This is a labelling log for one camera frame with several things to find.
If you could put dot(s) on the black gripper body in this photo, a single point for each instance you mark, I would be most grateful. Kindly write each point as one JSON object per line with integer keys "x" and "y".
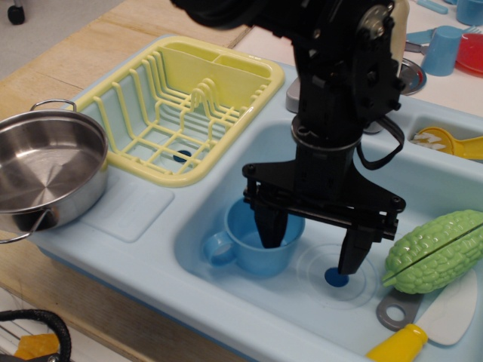
{"x": 323, "y": 184}

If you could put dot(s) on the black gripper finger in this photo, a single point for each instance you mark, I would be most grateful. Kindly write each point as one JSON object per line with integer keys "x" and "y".
{"x": 355, "y": 247}
{"x": 271, "y": 225}

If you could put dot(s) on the blue plastic cup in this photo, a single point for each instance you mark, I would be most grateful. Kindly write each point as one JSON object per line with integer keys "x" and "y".
{"x": 239, "y": 242}

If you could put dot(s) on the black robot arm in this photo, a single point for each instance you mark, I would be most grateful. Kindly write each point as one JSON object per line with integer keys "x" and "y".
{"x": 348, "y": 80}

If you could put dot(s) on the light blue upturned cup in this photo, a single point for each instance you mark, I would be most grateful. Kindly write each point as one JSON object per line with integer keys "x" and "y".
{"x": 440, "y": 57}

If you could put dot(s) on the blue cup top right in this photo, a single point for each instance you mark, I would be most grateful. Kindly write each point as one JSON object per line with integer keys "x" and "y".
{"x": 469, "y": 12}

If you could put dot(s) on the stainless steel pan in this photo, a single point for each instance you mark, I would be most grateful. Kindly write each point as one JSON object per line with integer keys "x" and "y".
{"x": 53, "y": 168}

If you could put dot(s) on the green toy bitter gourd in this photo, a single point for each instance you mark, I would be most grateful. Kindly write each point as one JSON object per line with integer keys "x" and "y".
{"x": 435, "y": 254}

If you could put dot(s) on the grey toy faucet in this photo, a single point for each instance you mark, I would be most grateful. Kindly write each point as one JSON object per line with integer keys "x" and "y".
{"x": 292, "y": 98}

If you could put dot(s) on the light blue toy sink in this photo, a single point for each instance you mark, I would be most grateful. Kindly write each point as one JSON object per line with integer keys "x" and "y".
{"x": 146, "y": 241}

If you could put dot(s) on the small metal lid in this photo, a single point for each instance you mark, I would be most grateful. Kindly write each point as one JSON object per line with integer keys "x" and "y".
{"x": 413, "y": 76}

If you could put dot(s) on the yellow toy scoop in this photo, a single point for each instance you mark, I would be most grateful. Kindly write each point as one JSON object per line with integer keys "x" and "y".
{"x": 439, "y": 139}

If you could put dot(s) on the yellow dish rack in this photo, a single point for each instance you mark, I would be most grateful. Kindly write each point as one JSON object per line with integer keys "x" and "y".
{"x": 173, "y": 109}

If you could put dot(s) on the cream toy detergent bottle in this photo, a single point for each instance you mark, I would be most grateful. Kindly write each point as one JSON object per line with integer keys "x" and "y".
{"x": 399, "y": 15}

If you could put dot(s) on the plywood board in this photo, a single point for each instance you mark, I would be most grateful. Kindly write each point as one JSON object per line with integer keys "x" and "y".
{"x": 162, "y": 17}

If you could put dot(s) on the orange tape piece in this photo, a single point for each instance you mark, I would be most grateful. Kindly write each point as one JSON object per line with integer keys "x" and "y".
{"x": 34, "y": 346}

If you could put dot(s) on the black caster wheel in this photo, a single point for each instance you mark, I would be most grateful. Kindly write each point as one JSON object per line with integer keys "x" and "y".
{"x": 16, "y": 15}

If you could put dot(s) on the grey toy utensil handle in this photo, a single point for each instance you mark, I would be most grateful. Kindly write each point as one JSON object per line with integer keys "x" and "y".
{"x": 398, "y": 309}

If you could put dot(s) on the white toy knife yellow handle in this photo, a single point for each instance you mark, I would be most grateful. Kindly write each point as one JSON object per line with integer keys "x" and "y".
{"x": 444, "y": 322}

